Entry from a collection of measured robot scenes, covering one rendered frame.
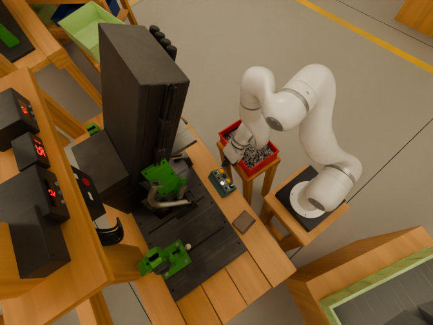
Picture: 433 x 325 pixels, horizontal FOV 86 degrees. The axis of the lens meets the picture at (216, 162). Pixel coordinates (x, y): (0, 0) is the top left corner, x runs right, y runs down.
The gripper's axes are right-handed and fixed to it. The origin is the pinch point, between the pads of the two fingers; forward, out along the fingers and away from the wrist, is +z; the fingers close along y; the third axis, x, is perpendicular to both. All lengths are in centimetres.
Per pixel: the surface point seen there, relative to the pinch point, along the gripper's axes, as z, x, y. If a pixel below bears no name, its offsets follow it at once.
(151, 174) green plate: -1.5, 41.8, 4.3
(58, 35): 98, 7, 320
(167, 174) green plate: -0.3, 34.3, 2.9
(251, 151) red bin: -2.7, -21.1, 1.6
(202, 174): 14.4, 5.6, 5.6
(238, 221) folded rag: 11.2, 6.2, -28.1
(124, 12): 43, -63, 292
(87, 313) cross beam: 18, 76, -30
